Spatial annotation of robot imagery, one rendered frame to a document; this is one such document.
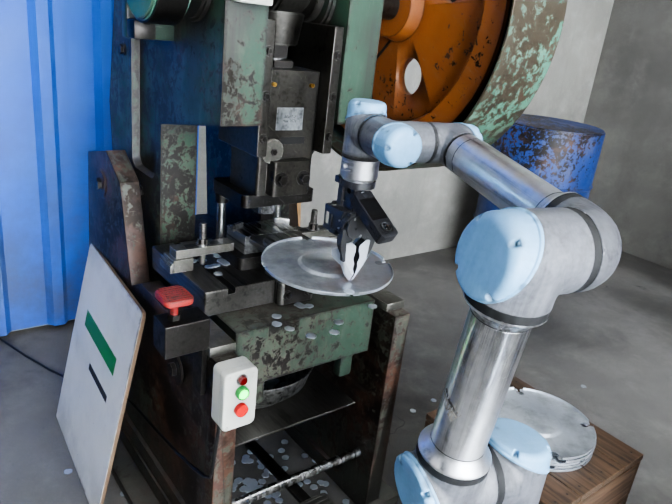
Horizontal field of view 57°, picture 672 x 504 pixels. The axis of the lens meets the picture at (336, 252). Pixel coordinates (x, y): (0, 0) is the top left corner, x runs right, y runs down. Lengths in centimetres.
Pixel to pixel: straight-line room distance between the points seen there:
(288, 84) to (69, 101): 124
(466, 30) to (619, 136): 318
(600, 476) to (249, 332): 90
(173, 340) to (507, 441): 64
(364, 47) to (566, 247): 81
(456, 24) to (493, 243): 86
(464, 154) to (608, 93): 362
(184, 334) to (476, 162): 64
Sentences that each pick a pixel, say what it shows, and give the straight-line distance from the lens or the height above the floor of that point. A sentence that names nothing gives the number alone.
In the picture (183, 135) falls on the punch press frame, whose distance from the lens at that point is 158.
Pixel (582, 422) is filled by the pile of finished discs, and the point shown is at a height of 39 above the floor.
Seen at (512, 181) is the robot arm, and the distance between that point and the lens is 100.
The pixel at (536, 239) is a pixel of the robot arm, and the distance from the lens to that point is 77.
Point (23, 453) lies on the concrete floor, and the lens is 211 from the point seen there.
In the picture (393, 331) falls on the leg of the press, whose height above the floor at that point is 58.
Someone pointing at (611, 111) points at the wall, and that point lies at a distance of 466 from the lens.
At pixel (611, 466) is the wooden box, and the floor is 35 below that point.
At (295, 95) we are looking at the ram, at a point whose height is 112.
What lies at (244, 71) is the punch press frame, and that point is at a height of 117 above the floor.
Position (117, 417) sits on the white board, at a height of 30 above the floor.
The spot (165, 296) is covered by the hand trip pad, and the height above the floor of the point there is 76.
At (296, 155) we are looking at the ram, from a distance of 145.
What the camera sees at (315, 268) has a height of 79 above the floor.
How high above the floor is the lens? 129
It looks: 21 degrees down
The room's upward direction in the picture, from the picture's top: 7 degrees clockwise
